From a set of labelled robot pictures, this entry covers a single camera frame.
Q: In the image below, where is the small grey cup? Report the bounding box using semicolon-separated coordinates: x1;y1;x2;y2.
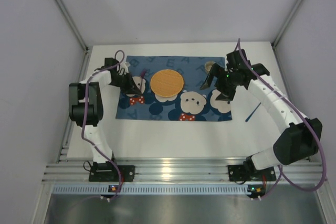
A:
204;61;215;74

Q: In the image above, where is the purple fork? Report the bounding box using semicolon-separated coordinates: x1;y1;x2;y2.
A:
139;69;146;93

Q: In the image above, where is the blue cartoon placemat cloth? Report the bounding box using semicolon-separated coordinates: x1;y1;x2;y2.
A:
116;56;232;122

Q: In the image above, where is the blue spoon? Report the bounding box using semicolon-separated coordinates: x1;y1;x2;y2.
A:
245;103;261;122

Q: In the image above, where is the round woven orange plate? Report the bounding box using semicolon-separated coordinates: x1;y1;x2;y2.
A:
150;69;184;98

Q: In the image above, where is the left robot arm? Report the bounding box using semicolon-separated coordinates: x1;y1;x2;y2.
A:
68;66;141;164

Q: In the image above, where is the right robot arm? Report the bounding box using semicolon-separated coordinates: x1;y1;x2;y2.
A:
201;63;322;172

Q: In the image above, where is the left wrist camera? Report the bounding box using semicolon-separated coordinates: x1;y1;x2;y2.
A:
103;57;121;68

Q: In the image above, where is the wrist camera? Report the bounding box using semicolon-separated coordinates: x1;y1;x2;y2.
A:
103;57;121;68
226;49;250;72

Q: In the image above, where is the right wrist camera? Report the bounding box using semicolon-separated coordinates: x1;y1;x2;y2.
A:
226;49;250;72

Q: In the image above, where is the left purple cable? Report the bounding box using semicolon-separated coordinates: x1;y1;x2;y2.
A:
81;50;125;201

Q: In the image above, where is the purple cable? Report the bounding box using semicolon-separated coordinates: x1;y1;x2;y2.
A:
233;37;328;200
81;50;125;201

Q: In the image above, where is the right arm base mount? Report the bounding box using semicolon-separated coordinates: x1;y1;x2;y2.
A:
227;165;277;184

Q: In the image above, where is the aluminium front rail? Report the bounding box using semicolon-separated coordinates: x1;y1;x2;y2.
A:
42;157;322;184

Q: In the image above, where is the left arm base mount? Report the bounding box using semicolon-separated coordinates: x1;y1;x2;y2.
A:
83;161;135;182

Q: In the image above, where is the left aluminium frame post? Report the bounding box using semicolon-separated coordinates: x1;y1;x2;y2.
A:
39;0;91;51

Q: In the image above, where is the aluminium frame post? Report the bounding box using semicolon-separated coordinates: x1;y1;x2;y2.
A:
271;0;322;49
39;0;91;51

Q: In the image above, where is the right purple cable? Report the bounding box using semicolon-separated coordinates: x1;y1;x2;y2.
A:
233;37;328;200

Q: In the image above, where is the slotted cable duct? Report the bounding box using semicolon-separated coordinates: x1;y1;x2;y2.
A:
52;184;265;195

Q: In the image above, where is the right aluminium frame post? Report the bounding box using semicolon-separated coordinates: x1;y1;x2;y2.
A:
271;0;322;49

